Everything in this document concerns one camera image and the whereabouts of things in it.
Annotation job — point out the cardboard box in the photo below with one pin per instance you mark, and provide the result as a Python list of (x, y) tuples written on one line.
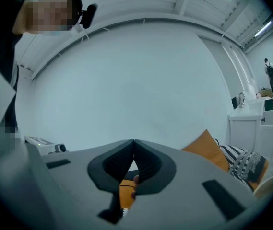
[(264, 93)]

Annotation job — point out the grey patterned knit throw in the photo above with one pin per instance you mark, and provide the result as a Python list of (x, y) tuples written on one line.
[(249, 164)]

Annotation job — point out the white sink cabinet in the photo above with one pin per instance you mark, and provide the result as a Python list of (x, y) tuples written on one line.
[(246, 128)]

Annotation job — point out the person's head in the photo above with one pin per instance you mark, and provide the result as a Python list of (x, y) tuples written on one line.
[(45, 13)]

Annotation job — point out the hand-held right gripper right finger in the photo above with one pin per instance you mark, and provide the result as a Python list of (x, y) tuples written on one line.
[(186, 188)]

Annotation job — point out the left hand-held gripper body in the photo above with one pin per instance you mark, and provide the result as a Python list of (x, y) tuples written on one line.
[(40, 144)]

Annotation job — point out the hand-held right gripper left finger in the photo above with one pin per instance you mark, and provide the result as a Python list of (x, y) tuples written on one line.
[(78, 176)]

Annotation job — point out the black head camera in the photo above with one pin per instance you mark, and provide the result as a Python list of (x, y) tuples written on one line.
[(89, 15)]

